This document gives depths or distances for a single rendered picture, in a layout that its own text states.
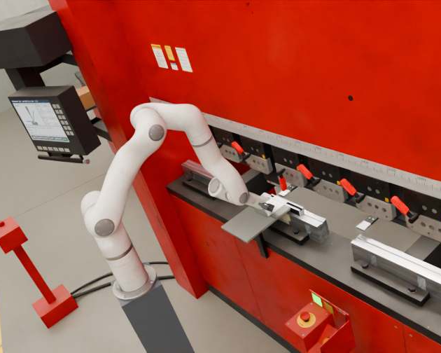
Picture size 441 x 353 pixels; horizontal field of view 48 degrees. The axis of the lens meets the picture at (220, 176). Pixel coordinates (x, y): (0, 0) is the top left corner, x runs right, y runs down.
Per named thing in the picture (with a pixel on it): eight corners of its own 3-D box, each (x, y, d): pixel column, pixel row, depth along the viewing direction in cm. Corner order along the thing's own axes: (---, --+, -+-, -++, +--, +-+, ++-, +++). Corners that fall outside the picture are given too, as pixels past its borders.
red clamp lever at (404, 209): (390, 198, 150) (414, 223, 148) (398, 191, 152) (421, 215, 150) (388, 201, 152) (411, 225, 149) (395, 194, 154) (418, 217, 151)
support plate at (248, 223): (221, 228, 218) (220, 226, 217) (263, 197, 229) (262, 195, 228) (247, 243, 204) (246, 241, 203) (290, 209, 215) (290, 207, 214)
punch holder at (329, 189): (314, 192, 189) (306, 157, 180) (329, 181, 192) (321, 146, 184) (345, 204, 177) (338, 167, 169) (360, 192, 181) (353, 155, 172)
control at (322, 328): (290, 344, 197) (281, 314, 187) (318, 319, 203) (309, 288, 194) (327, 373, 181) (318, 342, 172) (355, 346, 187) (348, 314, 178)
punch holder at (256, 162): (248, 167, 219) (238, 135, 210) (261, 157, 222) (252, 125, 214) (270, 176, 207) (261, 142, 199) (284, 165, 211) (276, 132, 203)
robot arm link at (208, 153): (227, 136, 180) (255, 198, 196) (203, 129, 192) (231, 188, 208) (210, 151, 177) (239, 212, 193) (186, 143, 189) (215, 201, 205)
